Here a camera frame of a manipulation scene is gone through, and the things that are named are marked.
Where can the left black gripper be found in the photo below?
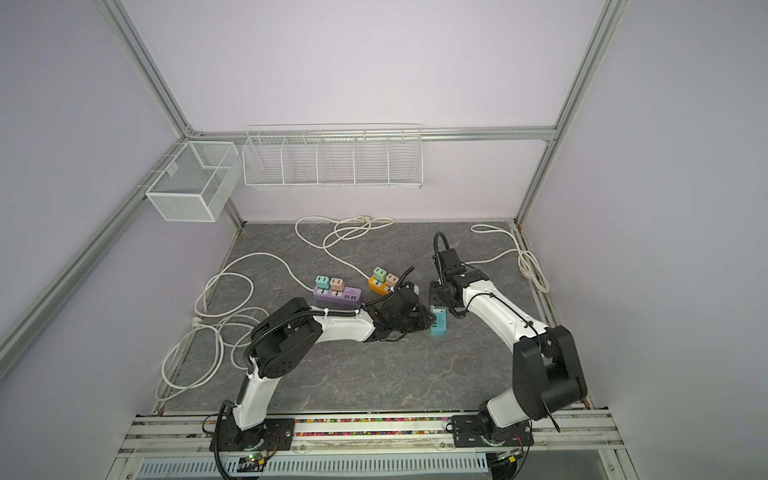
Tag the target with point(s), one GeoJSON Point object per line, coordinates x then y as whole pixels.
{"type": "Point", "coordinates": [424, 320]}

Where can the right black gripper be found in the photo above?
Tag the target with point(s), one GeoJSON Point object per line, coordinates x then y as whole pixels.
{"type": "Point", "coordinates": [435, 298]}

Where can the teal power strip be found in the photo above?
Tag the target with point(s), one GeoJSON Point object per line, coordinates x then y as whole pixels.
{"type": "Point", "coordinates": [439, 326]}

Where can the orange power strip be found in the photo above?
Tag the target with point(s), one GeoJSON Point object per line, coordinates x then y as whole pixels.
{"type": "Point", "coordinates": [380, 288]}

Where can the green plug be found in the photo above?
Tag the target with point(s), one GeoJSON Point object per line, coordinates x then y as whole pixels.
{"type": "Point", "coordinates": [380, 275]}
{"type": "Point", "coordinates": [322, 282]}

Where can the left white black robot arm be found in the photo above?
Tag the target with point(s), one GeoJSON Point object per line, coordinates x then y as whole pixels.
{"type": "Point", "coordinates": [283, 340]}

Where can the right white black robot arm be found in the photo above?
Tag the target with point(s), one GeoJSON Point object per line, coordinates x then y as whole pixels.
{"type": "Point", "coordinates": [547, 374]}

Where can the pink plug on purple strip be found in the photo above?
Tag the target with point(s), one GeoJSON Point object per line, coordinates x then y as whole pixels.
{"type": "Point", "coordinates": [336, 285]}

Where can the green plug on purple strip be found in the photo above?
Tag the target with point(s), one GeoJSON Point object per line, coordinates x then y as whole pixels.
{"type": "Point", "coordinates": [322, 282]}

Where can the purple power strip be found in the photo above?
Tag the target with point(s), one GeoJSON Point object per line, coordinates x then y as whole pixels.
{"type": "Point", "coordinates": [348, 297]}

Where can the small white mesh basket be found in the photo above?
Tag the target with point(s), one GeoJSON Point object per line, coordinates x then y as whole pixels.
{"type": "Point", "coordinates": [197, 182]}

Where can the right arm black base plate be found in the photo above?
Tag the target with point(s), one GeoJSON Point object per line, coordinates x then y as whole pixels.
{"type": "Point", "coordinates": [478, 430]}

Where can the long white wire basket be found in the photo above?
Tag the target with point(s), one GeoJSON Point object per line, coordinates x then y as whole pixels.
{"type": "Point", "coordinates": [333, 156]}

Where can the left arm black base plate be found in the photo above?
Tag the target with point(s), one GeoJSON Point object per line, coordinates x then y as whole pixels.
{"type": "Point", "coordinates": [272, 434]}

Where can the aluminium mounting rail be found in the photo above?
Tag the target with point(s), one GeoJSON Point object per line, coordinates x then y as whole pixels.
{"type": "Point", "coordinates": [358, 433]}

